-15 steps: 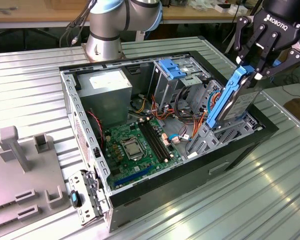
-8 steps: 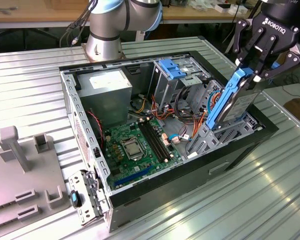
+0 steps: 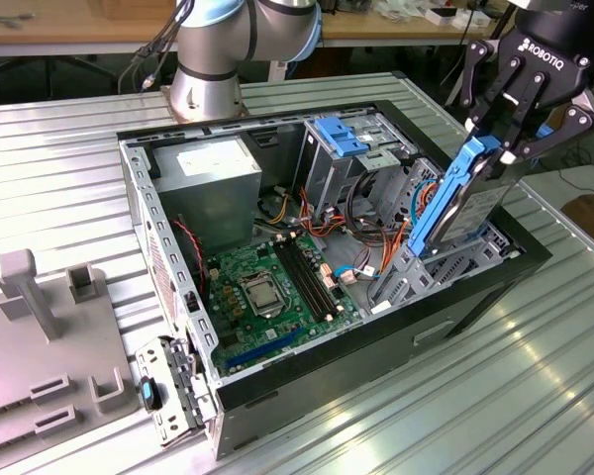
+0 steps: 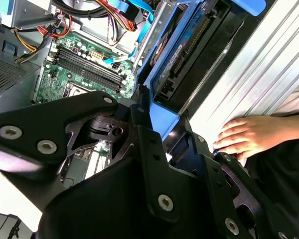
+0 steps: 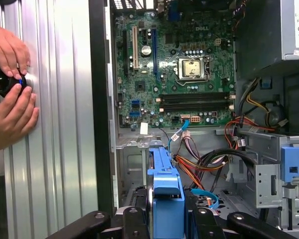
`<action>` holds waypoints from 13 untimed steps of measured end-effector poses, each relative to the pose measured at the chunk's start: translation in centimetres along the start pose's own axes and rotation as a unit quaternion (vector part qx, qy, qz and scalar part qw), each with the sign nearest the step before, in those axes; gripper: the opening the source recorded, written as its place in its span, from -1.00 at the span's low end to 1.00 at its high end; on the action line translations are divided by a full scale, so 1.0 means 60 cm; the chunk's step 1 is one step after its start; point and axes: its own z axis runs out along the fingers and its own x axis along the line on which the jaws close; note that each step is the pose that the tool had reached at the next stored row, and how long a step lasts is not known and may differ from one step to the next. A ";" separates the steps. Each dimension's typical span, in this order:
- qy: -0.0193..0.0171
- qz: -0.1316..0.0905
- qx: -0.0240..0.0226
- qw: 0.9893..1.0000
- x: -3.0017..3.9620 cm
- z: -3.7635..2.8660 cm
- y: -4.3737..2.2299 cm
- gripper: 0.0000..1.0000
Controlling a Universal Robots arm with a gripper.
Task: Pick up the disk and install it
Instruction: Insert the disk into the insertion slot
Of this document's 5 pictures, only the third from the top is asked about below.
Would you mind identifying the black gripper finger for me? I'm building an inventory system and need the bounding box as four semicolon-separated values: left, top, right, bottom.
497;70;594;167
459;38;525;134

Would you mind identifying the red yellow power wire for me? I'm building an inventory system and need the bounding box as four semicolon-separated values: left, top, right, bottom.
418;178;445;199

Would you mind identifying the hard disk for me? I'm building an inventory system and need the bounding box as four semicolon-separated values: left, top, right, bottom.
406;132;519;259

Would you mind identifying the blue SATA wire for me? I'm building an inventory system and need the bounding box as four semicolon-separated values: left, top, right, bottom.
410;183;435;233

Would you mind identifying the grey disk bay cage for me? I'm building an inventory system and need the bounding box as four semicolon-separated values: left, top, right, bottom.
368;157;521;316

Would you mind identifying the black white tripod leg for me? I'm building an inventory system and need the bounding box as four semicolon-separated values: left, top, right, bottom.
444;7;509;107

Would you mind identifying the small white box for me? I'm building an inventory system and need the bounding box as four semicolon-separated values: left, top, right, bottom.
449;8;491;30

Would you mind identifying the blue drive latch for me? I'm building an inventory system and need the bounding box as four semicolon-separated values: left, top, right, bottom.
314;116;367;157

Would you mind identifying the grey optical drive cage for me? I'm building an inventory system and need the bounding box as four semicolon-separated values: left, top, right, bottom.
296;112;420;224

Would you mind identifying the black RAM slot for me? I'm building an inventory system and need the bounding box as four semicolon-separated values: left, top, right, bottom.
295;237;338;320
303;234;347;317
275;240;319;327
283;239;328;324

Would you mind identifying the grey power supply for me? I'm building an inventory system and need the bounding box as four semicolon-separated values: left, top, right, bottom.
150;136;263;253

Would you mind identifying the black PC case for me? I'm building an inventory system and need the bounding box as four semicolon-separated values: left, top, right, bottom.
116;98;553;461

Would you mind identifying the silver CPU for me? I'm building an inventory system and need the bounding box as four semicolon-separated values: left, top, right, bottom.
245;281;278;313

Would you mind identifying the CPU socket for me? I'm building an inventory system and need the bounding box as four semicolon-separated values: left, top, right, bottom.
237;274;286;321

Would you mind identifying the blue expansion slot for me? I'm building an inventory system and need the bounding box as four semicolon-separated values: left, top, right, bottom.
225;326;308;370

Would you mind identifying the green motherboard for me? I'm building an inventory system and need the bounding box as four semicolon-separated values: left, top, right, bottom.
205;230;365;375

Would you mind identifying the wooden desk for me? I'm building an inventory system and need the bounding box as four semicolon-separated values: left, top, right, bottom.
0;0;516;58

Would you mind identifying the black blue latch clip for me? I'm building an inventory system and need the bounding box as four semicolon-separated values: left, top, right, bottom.
139;375;162;412

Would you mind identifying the grey parts rack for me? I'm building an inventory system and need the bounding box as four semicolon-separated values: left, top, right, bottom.
0;249;143;456

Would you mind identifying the black cable bundle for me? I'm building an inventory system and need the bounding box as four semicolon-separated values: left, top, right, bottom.
344;170;396;247

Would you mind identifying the red orange wire bundle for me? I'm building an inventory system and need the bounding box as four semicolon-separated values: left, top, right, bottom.
298;186;334;237

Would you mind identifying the blue wire with white label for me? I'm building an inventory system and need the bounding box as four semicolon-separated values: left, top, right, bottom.
335;264;380;284

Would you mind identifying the yellow wire bundle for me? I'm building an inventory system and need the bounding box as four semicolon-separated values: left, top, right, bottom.
259;185;292;225

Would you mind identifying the grey robot cable bundle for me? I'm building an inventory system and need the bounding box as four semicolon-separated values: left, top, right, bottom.
117;0;190;96

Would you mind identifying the grey slot retention bracket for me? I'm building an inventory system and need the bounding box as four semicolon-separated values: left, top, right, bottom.
135;334;220;449

